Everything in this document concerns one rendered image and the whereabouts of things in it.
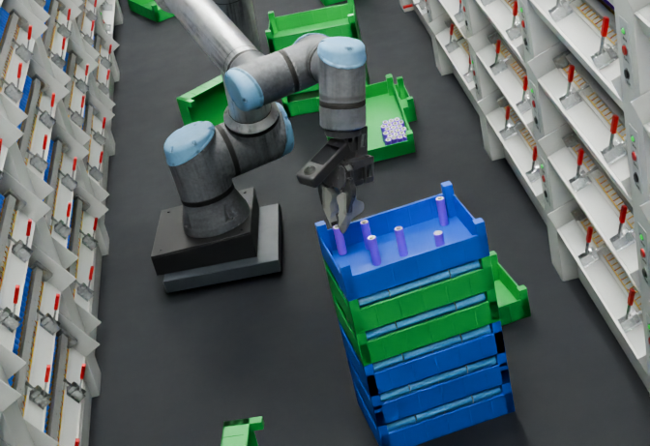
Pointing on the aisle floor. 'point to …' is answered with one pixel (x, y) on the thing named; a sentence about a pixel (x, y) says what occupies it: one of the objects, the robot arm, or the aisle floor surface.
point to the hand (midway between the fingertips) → (336, 226)
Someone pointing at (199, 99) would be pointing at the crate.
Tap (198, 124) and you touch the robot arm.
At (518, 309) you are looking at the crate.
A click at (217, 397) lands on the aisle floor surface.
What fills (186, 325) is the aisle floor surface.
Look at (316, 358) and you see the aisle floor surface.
